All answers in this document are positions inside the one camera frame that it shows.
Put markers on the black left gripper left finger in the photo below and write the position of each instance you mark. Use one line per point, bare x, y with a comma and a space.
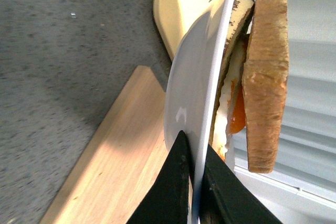
167, 199

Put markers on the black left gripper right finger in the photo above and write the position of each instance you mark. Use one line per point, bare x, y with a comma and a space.
224, 199

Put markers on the white round plate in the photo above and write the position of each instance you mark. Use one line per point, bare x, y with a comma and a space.
191, 91

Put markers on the wooden cutting board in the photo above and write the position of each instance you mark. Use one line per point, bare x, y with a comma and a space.
121, 162

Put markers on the grey curtain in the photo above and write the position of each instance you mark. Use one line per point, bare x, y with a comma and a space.
301, 189

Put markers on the fried egg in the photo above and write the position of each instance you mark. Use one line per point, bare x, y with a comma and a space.
230, 115

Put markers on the yellow bear tray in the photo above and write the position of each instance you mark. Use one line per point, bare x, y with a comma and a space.
174, 18

